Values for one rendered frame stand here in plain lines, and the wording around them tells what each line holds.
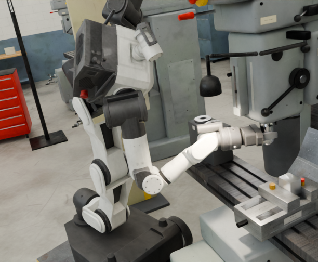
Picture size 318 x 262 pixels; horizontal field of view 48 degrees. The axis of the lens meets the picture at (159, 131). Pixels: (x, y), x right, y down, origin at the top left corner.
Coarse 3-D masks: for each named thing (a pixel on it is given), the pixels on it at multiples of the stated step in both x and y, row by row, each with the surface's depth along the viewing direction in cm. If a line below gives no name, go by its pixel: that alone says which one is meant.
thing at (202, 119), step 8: (192, 120) 190; (200, 120) 184; (208, 120) 183; (216, 120) 181; (192, 128) 187; (192, 136) 190; (192, 144) 192; (216, 152) 176; (224, 152) 178; (232, 152) 180; (208, 160) 181; (216, 160) 177; (224, 160) 180
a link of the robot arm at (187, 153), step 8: (208, 136) 131; (200, 144) 131; (208, 144) 131; (216, 144) 131; (184, 152) 134; (192, 152) 131; (200, 152) 132; (208, 152) 132; (192, 160) 133; (200, 160) 132
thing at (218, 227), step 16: (224, 208) 158; (208, 224) 150; (224, 224) 148; (208, 240) 154; (224, 240) 139; (240, 240) 137; (256, 240) 136; (224, 256) 142; (240, 256) 130; (256, 256) 129; (272, 256) 132
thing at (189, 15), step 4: (188, 12) 120; (192, 12) 120; (196, 12) 122; (200, 12) 122; (204, 12) 122; (208, 12) 123; (212, 12) 124; (180, 16) 119; (184, 16) 119; (188, 16) 120; (192, 16) 120; (180, 20) 120
